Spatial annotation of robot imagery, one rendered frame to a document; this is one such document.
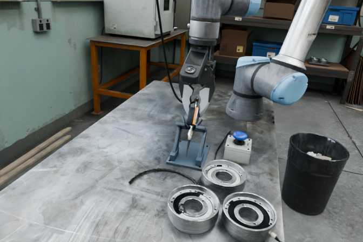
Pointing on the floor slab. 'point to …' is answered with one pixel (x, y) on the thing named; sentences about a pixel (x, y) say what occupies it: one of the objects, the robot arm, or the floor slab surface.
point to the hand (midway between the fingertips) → (194, 112)
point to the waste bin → (312, 172)
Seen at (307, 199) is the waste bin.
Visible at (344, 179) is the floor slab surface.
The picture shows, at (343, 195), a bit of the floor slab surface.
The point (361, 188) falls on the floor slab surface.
